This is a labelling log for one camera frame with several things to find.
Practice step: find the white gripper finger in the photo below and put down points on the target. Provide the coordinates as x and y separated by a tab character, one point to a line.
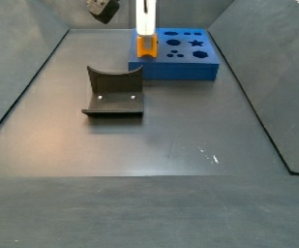
146	17

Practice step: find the orange arch object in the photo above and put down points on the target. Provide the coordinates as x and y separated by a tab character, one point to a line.
147	46

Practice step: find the blue foam shape-sorter block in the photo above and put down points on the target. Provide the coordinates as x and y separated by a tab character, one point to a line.
186	56

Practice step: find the black curved holder stand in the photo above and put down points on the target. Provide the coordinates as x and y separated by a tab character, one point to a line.
117	92

